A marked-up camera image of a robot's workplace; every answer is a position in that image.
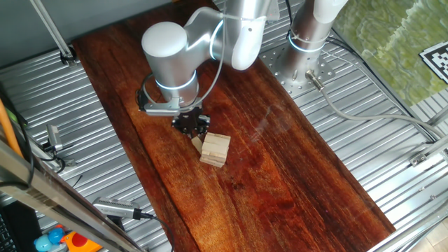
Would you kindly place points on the black white fiducial marker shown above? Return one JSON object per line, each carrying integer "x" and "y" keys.
{"x": 437, "y": 61}

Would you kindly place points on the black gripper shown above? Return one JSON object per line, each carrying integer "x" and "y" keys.
{"x": 190, "y": 120}

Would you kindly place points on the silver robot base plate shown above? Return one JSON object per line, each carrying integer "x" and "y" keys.
{"x": 297, "y": 89}

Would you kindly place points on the green marbled panel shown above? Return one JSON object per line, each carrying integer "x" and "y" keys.
{"x": 385, "y": 35}

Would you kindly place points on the orange emergency stop box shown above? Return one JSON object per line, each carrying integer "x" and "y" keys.
{"x": 78, "y": 241}

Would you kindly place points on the blue plastic toy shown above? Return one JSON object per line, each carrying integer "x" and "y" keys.
{"x": 56, "y": 236}

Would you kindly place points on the metal frame beam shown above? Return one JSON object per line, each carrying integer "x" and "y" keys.
{"x": 52, "y": 199}

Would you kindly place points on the aluminium frame rail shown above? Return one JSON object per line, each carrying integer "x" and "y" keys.
{"x": 413, "y": 227}
{"x": 439, "y": 117}
{"x": 434, "y": 147}

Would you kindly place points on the black pole clamp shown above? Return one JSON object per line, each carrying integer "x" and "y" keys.
{"x": 68, "y": 57}

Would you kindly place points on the orange pole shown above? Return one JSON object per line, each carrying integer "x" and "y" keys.
{"x": 7, "y": 126}

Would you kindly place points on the reddish brown wooden board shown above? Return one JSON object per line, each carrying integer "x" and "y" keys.
{"x": 280, "y": 175}

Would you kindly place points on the white power strip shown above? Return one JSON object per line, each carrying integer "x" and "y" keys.
{"x": 274, "y": 12}

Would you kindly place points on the silver depth camera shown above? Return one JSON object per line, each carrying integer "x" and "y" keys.
{"x": 54, "y": 136}
{"x": 115, "y": 207}

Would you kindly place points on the light wooden Jenga block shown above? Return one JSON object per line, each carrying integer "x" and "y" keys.
{"x": 212, "y": 151}
{"x": 220, "y": 153}
{"x": 211, "y": 162}
{"x": 214, "y": 143}
{"x": 219, "y": 161}
{"x": 217, "y": 138}
{"x": 206, "y": 148}
{"x": 212, "y": 159}
{"x": 212, "y": 155}
{"x": 197, "y": 144}

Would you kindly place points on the black device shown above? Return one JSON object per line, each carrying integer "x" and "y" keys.
{"x": 24, "y": 224}

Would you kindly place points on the silver camera mounting bracket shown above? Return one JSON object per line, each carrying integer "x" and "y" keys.
{"x": 157, "y": 110}

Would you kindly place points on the silver support pole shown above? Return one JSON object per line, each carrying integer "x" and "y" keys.
{"x": 48, "y": 24}

